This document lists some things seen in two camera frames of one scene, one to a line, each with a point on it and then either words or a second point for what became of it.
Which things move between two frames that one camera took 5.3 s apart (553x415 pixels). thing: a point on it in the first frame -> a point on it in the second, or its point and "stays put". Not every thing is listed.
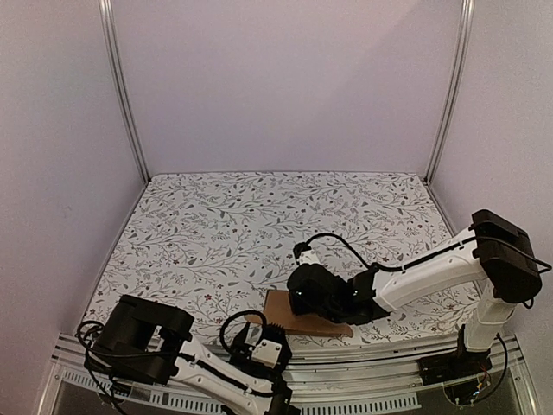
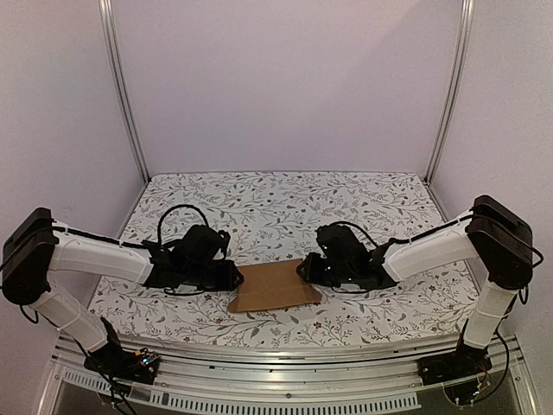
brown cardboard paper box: [278, 310] -> [272, 284]
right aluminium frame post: [454, 89] stays put
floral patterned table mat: [219, 242] stays put
